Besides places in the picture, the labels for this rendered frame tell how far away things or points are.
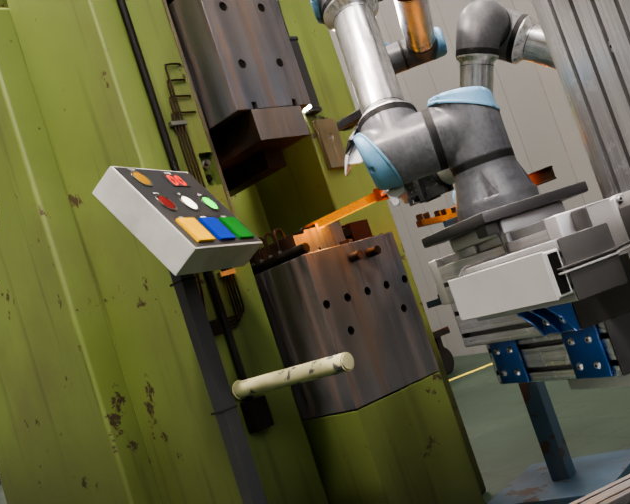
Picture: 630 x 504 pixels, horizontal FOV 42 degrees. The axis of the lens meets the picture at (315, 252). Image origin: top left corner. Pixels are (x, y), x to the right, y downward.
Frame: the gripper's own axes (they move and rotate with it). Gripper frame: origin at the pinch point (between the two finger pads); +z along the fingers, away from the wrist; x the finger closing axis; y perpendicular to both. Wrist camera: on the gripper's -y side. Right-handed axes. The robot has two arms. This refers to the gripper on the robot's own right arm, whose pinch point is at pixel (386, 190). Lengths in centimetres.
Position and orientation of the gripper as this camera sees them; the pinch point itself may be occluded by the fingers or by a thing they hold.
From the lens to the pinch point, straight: 224.7
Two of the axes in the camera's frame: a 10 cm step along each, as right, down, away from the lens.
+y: 3.3, 9.4, -0.8
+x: 7.0, -1.8, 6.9
